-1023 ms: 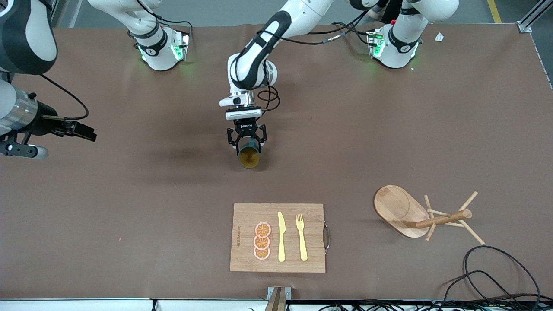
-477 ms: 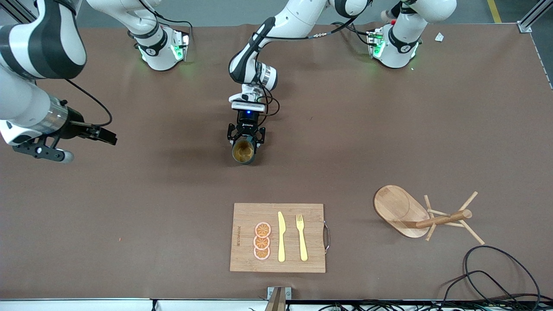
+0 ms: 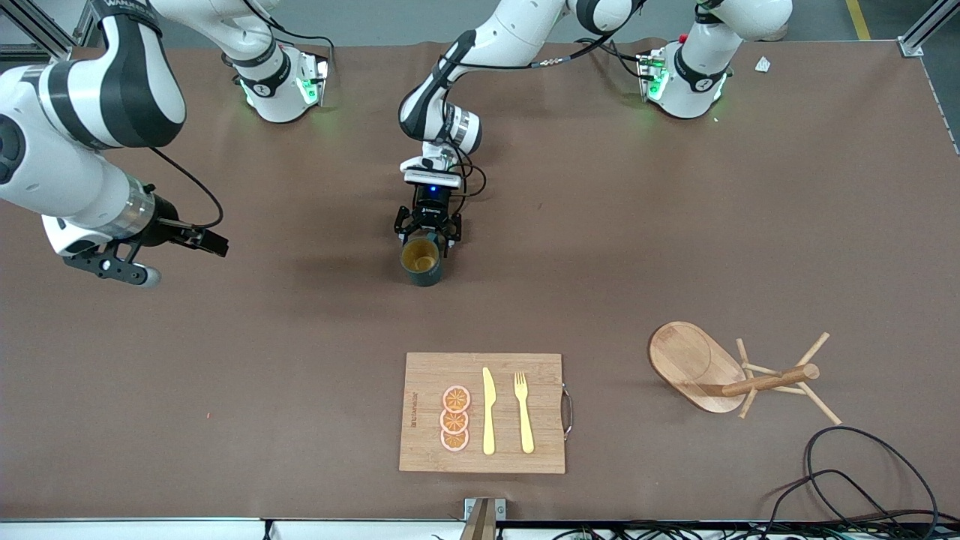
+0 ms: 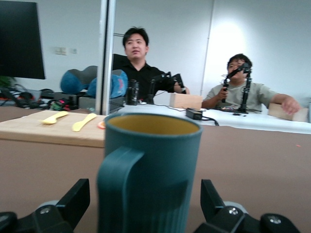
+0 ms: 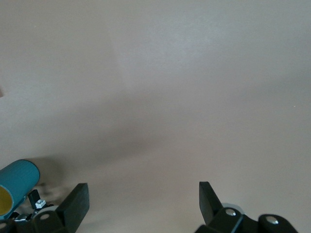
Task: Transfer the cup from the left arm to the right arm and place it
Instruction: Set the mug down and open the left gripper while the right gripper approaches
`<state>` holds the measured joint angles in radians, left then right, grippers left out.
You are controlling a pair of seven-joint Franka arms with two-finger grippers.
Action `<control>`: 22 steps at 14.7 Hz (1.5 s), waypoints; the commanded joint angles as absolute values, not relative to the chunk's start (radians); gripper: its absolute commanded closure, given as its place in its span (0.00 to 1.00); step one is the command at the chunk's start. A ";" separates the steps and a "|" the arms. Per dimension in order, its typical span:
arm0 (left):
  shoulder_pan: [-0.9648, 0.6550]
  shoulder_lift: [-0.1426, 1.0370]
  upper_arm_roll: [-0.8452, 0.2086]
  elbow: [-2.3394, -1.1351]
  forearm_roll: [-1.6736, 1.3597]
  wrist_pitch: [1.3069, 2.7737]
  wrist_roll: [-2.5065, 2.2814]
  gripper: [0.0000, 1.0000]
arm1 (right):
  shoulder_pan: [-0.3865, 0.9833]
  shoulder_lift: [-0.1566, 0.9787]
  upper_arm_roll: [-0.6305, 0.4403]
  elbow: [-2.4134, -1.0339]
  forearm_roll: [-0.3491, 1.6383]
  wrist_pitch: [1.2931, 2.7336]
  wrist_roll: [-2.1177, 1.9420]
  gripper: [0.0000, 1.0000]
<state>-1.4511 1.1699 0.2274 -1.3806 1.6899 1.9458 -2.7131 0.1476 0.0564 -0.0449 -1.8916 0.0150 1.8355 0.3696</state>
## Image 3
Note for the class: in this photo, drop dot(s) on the wooden mug tree stand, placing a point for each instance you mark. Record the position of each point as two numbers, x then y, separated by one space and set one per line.
690 360

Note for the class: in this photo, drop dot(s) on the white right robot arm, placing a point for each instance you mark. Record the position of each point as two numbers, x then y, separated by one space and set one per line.
75 97

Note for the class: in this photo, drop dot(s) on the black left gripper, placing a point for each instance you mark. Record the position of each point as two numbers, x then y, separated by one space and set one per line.
430 208

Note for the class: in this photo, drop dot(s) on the dark teal ribbed cup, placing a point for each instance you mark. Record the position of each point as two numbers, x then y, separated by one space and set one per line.
420 259

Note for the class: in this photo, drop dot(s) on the orange slice toy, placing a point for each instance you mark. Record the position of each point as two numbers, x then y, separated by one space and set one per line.
456 398
454 421
454 441

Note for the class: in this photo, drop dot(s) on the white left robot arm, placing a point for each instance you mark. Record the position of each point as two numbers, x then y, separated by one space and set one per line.
495 37

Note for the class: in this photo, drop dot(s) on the metal table edge bracket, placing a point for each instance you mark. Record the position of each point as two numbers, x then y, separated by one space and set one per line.
480 521

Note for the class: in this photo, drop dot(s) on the small white paper scrap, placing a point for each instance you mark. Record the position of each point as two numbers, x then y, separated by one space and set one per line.
763 64

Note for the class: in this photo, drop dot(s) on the bamboo cutting board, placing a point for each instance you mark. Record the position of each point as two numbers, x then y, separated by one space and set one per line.
427 457

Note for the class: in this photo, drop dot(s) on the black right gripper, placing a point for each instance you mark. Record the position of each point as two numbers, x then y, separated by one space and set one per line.
165 226

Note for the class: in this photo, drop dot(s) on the aluminium frame profile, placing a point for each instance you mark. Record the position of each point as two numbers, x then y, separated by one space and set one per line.
45 30
926 26

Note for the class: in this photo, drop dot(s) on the yellow plastic fork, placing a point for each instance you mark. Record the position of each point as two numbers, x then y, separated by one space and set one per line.
525 427

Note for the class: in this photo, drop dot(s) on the yellow plastic knife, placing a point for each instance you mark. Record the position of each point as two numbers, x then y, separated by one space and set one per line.
489 420

